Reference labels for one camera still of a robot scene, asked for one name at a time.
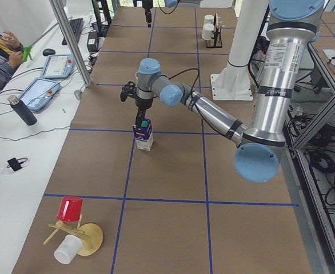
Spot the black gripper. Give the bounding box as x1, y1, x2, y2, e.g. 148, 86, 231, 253
142, 0, 153, 27
135, 97, 153, 128

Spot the blue Pascual milk carton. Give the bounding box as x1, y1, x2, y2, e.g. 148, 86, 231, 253
133, 118, 154, 151

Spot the red cup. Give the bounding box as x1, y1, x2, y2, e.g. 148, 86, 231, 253
56, 196, 83, 222

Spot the white plastic cup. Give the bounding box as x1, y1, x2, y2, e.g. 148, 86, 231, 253
54, 235, 83, 264

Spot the white mug with lettering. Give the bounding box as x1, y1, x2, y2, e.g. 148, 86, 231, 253
204, 14, 215, 24

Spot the white upside-down mug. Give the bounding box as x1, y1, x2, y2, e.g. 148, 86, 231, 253
201, 23, 215, 41

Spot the black power brick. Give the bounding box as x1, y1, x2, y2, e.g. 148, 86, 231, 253
87, 31, 99, 53

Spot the small metal cylinder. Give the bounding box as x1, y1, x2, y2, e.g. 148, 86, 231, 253
74, 90, 82, 100

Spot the black keyboard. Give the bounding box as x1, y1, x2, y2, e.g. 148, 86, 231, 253
69, 18, 83, 43

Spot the blue teach pendant far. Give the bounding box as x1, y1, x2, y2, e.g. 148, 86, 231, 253
41, 54, 74, 79

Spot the blue teach pendant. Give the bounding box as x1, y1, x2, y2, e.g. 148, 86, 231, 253
19, 78, 60, 112
41, 54, 74, 79

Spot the blue teach pendant near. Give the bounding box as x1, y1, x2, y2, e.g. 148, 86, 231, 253
19, 78, 60, 112

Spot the black computer mouse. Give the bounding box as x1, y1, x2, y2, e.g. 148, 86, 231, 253
42, 49, 55, 57

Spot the black water bottle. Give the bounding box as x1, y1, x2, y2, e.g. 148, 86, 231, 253
7, 95, 37, 126

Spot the green plastic tool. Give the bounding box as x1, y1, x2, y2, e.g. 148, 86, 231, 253
22, 46, 33, 62

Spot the wooden mug tree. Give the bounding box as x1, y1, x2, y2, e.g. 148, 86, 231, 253
43, 215, 103, 256

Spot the small black adapter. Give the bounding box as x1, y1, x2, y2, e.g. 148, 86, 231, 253
7, 157, 29, 171

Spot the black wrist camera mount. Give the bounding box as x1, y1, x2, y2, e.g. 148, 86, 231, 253
120, 81, 137, 102

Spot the black wire mug rack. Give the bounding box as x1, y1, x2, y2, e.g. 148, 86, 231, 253
204, 12, 223, 49

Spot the aluminium frame post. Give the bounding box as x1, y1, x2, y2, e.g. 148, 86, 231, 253
49, 0, 91, 87

